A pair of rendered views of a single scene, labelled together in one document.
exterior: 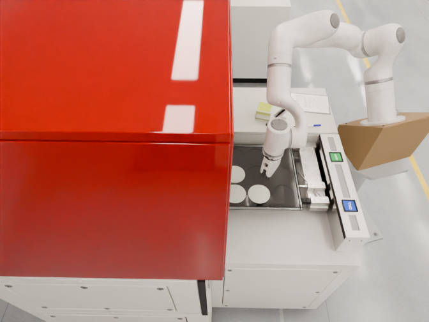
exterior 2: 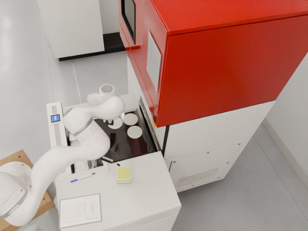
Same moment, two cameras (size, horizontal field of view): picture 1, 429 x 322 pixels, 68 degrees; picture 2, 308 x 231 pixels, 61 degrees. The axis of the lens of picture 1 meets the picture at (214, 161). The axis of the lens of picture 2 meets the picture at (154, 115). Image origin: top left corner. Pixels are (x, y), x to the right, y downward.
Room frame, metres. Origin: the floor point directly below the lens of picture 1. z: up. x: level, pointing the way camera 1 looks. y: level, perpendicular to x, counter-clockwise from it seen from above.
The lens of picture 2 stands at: (1.78, -0.37, 2.36)
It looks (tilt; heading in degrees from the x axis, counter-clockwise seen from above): 53 degrees down; 156
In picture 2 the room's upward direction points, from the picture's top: 6 degrees clockwise
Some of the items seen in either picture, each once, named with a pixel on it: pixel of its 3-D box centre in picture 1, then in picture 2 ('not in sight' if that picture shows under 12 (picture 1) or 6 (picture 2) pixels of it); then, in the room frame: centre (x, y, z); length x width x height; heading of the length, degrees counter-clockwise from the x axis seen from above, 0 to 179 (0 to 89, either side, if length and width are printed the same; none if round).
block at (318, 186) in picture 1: (315, 186); (75, 138); (0.80, -0.47, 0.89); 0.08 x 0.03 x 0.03; 89
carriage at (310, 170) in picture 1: (311, 176); (78, 150); (0.88, -0.47, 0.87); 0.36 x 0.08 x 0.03; 179
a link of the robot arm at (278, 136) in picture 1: (277, 136); (107, 96); (0.81, -0.24, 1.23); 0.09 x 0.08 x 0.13; 87
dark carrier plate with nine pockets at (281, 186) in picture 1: (257, 174); (118, 135); (0.87, -0.20, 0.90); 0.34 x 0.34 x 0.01; 88
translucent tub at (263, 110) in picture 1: (263, 112); (123, 175); (1.19, -0.25, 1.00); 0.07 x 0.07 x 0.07; 74
